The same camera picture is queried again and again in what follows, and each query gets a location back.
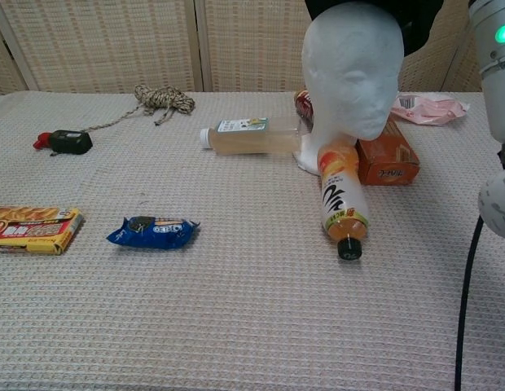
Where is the orange cardboard box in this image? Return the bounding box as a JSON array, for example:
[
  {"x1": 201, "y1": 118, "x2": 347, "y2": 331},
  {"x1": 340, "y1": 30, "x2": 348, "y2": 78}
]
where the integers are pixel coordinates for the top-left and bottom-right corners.
[{"x1": 355, "y1": 116, "x2": 421, "y2": 187}]

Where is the white foam mannequin head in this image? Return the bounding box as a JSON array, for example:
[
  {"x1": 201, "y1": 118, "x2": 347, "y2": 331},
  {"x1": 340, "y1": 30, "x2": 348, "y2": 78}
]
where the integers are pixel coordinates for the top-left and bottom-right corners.
[{"x1": 292, "y1": 7, "x2": 406, "y2": 177}]

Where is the clear tea bottle white cap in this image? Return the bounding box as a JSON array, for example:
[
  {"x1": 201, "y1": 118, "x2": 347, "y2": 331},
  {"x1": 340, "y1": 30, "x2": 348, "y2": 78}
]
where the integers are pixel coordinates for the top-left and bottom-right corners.
[{"x1": 200, "y1": 116, "x2": 305, "y2": 156}]

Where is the black device with red clip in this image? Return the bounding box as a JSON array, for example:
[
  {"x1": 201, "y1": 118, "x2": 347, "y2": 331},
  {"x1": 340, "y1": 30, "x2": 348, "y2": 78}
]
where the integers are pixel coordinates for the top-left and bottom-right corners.
[{"x1": 32, "y1": 129, "x2": 94, "y2": 158}]

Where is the pink plastic bag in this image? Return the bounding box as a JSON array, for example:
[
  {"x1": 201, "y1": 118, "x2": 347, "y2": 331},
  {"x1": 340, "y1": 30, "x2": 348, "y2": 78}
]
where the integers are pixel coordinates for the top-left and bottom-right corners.
[{"x1": 390, "y1": 92, "x2": 470, "y2": 126}]

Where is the beige braided rope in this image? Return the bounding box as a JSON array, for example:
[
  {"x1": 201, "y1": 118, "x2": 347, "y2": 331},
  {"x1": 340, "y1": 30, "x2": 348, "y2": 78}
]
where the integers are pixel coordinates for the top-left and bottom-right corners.
[{"x1": 81, "y1": 84, "x2": 195, "y2": 134}]

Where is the orange juice bottle black cap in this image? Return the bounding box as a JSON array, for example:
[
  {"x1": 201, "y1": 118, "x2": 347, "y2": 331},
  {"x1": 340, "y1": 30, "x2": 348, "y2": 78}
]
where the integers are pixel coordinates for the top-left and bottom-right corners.
[{"x1": 316, "y1": 136, "x2": 372, "y2": 261}]

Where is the yellow snack box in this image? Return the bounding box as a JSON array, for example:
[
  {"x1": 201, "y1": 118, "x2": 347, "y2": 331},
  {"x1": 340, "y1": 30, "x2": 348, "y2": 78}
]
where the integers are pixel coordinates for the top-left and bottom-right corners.
[{"x1": 0, "y1": 206, "x2": 85, "y2": 256}]

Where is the beige waffle tablecloth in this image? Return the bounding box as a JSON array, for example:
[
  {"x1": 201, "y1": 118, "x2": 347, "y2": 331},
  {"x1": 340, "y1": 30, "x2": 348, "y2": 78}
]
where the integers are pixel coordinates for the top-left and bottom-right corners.
[{"x1": 0, "y1": 90, "x2": 505, "y2": 391}]

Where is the black cable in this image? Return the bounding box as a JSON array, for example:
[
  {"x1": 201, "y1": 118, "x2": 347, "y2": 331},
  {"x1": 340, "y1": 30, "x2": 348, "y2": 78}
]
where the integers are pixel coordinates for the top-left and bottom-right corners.
[{"x1": 454, "y1": 214, "x2": 485, "y2": 391}]

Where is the woven folding screen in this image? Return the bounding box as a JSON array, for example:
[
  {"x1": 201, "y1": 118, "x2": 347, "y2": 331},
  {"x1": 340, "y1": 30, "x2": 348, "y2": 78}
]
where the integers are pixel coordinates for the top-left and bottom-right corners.
[{"x1": 0, "y1": 0, "x2": 485, "y2": 98}]

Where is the red snack can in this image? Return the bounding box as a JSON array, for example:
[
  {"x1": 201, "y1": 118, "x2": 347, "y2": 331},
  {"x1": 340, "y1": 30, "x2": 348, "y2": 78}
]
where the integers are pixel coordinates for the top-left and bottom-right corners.
[{"x1": 292, "y1": 90, "x2": 315, "y2": 123}]

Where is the blue Oreo cookie pack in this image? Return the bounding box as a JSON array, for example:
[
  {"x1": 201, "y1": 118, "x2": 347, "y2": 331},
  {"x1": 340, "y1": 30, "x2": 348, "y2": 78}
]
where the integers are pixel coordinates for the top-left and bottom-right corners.
[{"x1": 106, "y1": 215, "x2": 201, "y2": 250}]

